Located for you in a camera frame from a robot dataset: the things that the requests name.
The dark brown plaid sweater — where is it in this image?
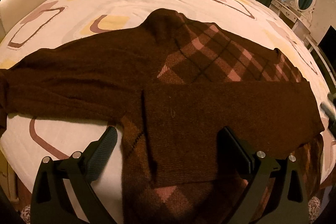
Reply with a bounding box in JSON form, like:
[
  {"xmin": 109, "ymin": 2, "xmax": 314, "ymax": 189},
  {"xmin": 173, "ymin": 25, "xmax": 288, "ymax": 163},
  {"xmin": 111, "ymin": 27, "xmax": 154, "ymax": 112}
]
[{"xmin": 1, "ymin": 9, "xmax": 323, "ymax": 223}]

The patterned floor rug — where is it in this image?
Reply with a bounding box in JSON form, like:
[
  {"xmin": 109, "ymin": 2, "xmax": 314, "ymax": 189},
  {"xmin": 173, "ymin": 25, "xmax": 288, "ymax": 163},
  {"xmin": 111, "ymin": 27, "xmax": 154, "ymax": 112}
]
[{"xmin": 308, "ymin": 196, "xmax": 321, "ymax": 224}]

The white tv stand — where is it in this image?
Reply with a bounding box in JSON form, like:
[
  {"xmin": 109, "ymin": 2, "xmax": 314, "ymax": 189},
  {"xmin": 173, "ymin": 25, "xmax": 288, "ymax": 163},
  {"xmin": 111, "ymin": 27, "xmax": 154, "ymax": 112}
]
[{"xmin": 304, "ymin": 34, "xmax": 335, "ymax": 85}]

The black flat television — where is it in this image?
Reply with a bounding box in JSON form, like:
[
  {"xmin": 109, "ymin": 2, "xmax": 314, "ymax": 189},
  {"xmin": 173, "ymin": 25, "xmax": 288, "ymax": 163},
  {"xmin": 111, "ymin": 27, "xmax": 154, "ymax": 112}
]
[{"xmin": 318, "ymin": 26, "xmax": 336, "ymax": 66}]

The white dressing table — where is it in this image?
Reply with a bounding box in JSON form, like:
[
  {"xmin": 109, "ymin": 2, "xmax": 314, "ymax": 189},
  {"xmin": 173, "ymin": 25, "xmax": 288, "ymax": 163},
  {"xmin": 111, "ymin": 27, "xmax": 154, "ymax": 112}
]
[{"xmin": 269, "ymin": 0, "xmax": 310, "ymax": 40}]

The white oval vanity mirror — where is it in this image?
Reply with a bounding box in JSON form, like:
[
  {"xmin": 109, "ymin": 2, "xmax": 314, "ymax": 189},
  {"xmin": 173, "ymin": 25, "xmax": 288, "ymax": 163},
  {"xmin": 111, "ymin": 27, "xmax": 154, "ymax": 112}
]
[{"xmin": 289, "ymin": 0, "xmax": 316, "ymax": 22}]

